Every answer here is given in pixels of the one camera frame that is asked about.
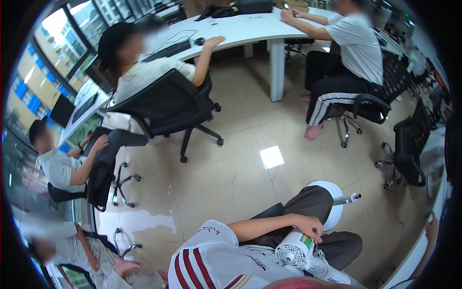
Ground black cloth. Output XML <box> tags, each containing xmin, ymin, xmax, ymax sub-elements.
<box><xmin>195</xmin><ymin>4</ymin><xmax>237</xmax><ymax>22</ymax></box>

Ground person's legs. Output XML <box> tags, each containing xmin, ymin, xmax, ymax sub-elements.
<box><xmin>238</xmin><ymin>185</ymin><xmax>363</xmax><ymax>271</ymax></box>

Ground white table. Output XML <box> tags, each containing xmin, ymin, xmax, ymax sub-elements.
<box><xmin>382</xmin><ymin>170</ymin><xmax>452</xmax><ymax>289</ymax></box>

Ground person's left hand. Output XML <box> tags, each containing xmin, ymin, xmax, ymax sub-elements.
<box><xmin>290</xmin><ymin>215</ymin><xmax>324</xmax><ymax>243</ymax></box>

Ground white round fan base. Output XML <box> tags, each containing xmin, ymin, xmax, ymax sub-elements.
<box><xmin>307</xmin><ymin>181</ymin><xmax>362</xmax><ymax>232</ymax></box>

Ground black bag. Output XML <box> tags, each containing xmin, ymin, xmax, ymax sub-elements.
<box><xmin>234</xmin><ymin>0</ymin><xmax>274</xmax><ymax>15</ymax></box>

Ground black monitor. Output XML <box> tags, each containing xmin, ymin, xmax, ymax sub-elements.
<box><xmin>49</xmin><ymin>95</ymin><xmax>76</xmax><ymax>128</ymax></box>

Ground white curved desk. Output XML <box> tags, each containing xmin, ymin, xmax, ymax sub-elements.
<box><xmin>58</xmin><ymin>7</ymin><xmax>340</xmax><ymax>147</ymax></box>

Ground person's right hand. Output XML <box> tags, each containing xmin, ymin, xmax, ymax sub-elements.
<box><xmin>425</xmin><ymin>214</ymin><xmax>440</xmax><ymax>247</ymax></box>

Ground person's body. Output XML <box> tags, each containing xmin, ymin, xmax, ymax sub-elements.
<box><xmin>168</xmin><ymin>219</ymin><xmax>361</xmax><ymax>289</ymax></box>

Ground white fan motor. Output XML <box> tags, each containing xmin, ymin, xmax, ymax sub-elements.
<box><xmin>274</xmin><ymin>229</ymin><xmax>352</xmax><ymax>286</ymax></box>

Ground black office chair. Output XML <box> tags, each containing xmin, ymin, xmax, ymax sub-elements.
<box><xmin>99</xmin><ymin>69</ymin><xmax>225</xmax><ymax>163</ymax></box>
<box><xmin>322</xmin><ymin>50</ymin><xmax>414</xmax><ymax>149</ymax></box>
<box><xmin>47</xmin><ymin>126</ymin><xmax>149</xmax><ymax>212</ymax></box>
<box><xmin>375</xmin><ymin>97</ymin><xmax>432</xmax><ymax>191</ymax></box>
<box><xmin>284</xmin><ymin>38</ymin><xmax>315</xmax><ymax>63</ymax></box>

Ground black keyboard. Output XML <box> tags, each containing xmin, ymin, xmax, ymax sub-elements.
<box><xmin>71</xmin><ymin>93</ymin><xmax>99</xmax><ymax>124</ymax></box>
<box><xmin>141</xmin><ymin>39</ymin><xmax>192</xmax><ymax>63</ymax></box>

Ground chrome chair base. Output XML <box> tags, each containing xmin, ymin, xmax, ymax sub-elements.
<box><xmin>112</xmin><ymin>228</ymin><xmax>143</xmax><ymax>259</ymax></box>

